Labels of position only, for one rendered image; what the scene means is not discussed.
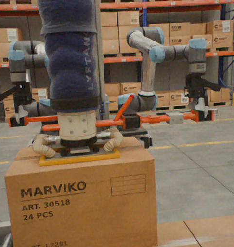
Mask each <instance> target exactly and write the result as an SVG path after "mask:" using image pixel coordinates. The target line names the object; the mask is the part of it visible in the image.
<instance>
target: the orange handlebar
mask: <svg viewBox="0 0 234 247"><path fill-rule="evenodd" d="M183 114H184V120H187V119H195V118H196V115H195V114H192V113H183ZM26 120H27V122H39V121H51V120H58V115H54V116H47V117H34V118H27V119H26ZM169 120H170V118H169V117H167V115H161V116H158V115H156V114H155V115H148V116H147V117H141V123H150V124H154V123H160V122H163V121H169ZM117 125H123V120H121V119H119V120H118V121H112V120H101V121H96V127H106V126H117ZM42 130H43V131H59V130H60V127H59V124H53V125H45V126H43V127H42Z"/></svg>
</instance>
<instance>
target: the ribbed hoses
mask: <svg viewBox="0 0 234 247"><path fill-rule="evenodd" d="M108 130H112V131H111V132H109V133H110V134H109V135H110V137H109V138H110V140H109V141H108V142H107V144H106V145H105V146H104V147H103V148H104V149H105V150H106V151H111V150H113V149H114V148H115V147H117V146H119V145H121V144H122V143H123V141H124V138H123V136H122V135H121V133H120V132H119V130H118V129H117V128H110V129H108ZM108 130H107V129H106V130H105V131H108ZM44 136H50V135H45V134H40V135H37V137H36V140H35V141H34V142H33V146H32V148H33V151H34V152H35V153H38V154H43V155H45V156H46V157H47V158H50V157H53V156H54V155H55V153H56V152H55V151H54V150H53V149H52V148H50V147H49V146H46V145H47V144H48V142H47V143H46V140H47V139H45V137H44Z"/></svg>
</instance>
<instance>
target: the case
mask: <svg viewBox="0 0 234 247"><path fill-rule="evenodd" d="M115 148H117V149H118V151H119V154H120V158H115V159H104V160H95V161H90V162H80V163H70V164H60V165H51V166H41V167H40V166H39V161H40V158H41V156H42V155H43V154H38V153H35V152H34V151H33V148H32V147H21V149H20V151H19V152H18V153H17V155H16V157H15V159H14V161H13V162H12V164H11V165H10V167H9V169H8V170H7V172H6V174H5V176H4V178H5V184H6V192H7V199H8V210H9V218H10V225H11V232H12V240H13V247H154V246H158V233H157V213H156V183H155V159H154V157H153V156H152V155H151V154H149V153H148V151H147V150H146V149H145V148H144V147H143V145H142V144H140V143H139V141H138V140H137V139H136V138H135V137H124V141H123V143H122V144H121V145H119V146H117V147H115Z"/></svg>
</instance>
